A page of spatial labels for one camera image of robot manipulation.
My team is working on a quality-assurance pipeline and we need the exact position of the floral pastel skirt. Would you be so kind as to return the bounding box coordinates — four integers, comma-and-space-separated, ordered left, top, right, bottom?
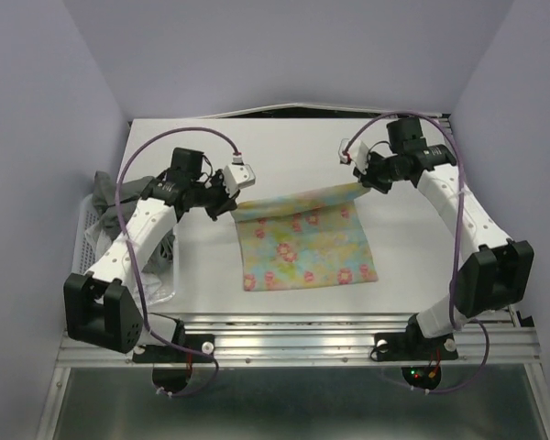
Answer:
232, 183, 379, 292

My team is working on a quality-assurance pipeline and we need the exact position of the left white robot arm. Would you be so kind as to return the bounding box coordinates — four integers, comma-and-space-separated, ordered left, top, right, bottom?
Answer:
63, 148, 255, 354

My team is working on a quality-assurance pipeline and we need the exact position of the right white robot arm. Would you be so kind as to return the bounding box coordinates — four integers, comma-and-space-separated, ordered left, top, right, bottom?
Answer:
338, 112, 534, 362

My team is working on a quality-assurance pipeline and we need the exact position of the grey skirt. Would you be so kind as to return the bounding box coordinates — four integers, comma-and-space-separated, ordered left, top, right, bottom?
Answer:
90, 170, 175, 276

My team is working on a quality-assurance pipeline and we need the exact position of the white skirt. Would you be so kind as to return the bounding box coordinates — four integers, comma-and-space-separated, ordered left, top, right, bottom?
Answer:
83, 221, 174, 306

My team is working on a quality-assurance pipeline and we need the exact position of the white plastic laundry basket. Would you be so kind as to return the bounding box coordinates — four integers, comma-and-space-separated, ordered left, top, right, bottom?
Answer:
71, 195, 176, 299

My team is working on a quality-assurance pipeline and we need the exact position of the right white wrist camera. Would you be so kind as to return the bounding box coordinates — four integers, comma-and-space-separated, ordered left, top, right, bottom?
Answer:
338, 138, 369, 174

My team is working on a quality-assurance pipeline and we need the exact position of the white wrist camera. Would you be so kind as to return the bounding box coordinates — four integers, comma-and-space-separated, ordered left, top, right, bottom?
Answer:
338, 138, 369, 174
223, 156, 256, 197

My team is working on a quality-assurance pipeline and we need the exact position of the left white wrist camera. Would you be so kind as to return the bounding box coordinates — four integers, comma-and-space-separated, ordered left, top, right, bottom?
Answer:
223, 156, 256, 197

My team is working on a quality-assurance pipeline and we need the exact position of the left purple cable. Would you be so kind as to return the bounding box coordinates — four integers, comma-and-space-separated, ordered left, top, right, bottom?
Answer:
114, 126, 243, 399

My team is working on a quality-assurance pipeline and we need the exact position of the aluminium frame rail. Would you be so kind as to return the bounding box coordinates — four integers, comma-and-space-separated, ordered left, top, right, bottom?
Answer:
38, 311, 550, 439

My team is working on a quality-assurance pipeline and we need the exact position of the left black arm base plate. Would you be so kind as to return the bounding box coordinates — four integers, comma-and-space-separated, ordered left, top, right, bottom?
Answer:
131, 334, 215, 364

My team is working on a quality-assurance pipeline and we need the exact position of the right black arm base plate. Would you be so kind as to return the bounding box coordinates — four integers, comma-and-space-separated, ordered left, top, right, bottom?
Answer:
369, 332, 458, 363

